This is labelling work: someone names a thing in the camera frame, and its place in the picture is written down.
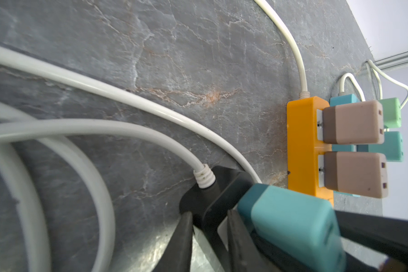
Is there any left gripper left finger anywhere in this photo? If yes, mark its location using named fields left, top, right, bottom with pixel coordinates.
left=153, top=211, right=193, bottom=272

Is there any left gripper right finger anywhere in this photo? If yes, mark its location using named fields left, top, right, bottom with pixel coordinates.
left=227, top=209, right=269, bottom=272

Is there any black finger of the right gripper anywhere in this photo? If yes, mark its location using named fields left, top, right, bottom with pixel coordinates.
left=335, top=211, right=408, bottom=268

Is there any black power strip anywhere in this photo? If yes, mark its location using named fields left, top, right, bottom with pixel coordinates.
left=179, top=165, right=255, bottom=272

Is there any teal plug adapter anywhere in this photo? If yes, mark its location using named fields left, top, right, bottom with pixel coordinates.
left=237, top=184, right=346, bottom=272

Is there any orange power strip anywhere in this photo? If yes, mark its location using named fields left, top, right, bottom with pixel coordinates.
left=287, top=96, right=334, bottom=205

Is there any pink adapter orange strip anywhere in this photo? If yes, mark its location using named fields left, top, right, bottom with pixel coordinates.
left=323, top=101, right=385, bottom=145
left=324, top=151, right=389, bottom=199

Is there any green adapter on teal strip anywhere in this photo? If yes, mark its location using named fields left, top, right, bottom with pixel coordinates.
left=379, top=97, right=402, bottom=129

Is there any teal power strip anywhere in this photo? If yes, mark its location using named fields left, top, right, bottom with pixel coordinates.
left=329, top=93, right=361, bottom=198

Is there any white cable of teal strip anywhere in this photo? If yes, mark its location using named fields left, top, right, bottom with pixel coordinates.
left=338, top=59, right=408, bottom=109

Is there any white cable of orange strip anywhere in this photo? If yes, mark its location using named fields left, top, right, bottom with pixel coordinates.
left=253, top=0, right=311, bottom=100

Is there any white cable of black strip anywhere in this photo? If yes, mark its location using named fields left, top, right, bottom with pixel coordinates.
left=0, top=96, right=216, bottom=272

